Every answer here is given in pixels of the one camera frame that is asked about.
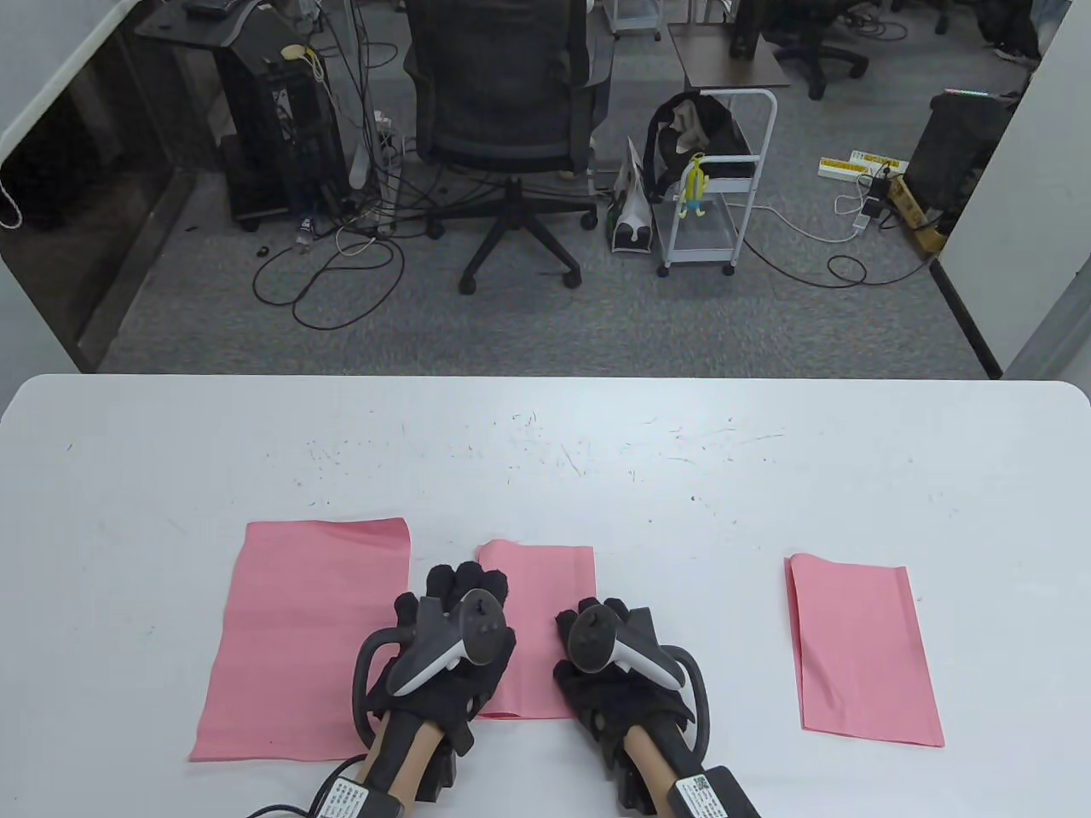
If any small white wire cart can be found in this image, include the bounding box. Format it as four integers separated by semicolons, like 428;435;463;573
609;0;664;42

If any tangle of black cables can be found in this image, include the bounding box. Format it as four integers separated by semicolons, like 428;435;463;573
290;0;444;241

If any looped black floor cable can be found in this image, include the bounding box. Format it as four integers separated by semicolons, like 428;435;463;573
251;234;406;331

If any black bottle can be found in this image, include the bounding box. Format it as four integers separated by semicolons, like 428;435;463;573
729;0;764;59

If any thin black floor cable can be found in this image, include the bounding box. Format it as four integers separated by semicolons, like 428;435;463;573
742;237;932;289

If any person's right forearm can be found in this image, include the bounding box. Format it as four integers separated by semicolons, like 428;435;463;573
622;724;693;810

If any black computer tower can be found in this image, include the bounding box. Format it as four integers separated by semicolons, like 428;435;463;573
213;38;355;233

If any black lit computer case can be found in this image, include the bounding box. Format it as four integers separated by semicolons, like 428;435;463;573
903;88;1019;214

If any person's left forearm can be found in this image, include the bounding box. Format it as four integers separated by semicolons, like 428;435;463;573
349;720;444;802

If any black mesh office chair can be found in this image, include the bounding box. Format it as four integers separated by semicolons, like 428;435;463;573
402;0;615;297

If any long white power strip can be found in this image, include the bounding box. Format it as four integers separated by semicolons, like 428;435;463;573
349;111;403;235

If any small cream gadget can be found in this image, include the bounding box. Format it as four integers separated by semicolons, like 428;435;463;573
281;44;327;86

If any white floor cable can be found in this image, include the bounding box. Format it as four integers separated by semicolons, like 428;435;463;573
750;192;887;245

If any brown side table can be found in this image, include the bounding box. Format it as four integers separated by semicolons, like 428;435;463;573
667;23;792;92

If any dark wooden desk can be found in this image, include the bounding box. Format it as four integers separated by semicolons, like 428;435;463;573
135;0;274;52

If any white tote bag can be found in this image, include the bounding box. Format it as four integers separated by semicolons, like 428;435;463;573
607;136;655;255

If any black swivel chair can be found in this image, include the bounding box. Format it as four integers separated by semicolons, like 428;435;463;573
763;0;870;101

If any black bag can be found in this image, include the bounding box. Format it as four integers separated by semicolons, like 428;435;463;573
642;94;755;204

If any person's right hand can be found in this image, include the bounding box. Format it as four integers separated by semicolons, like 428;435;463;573
554;596;696;759

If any person's left hand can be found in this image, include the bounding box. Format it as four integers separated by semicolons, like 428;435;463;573
367;562;518;755

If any pink cloth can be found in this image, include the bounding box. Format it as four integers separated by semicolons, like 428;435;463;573
473;539;596;721
785;552;945;748
189;517;412;762

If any yellow toy figure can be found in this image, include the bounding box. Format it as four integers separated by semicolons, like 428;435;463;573
678;153;710;222

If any white rolling cart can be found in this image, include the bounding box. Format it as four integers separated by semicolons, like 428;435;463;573
656;88;778;278

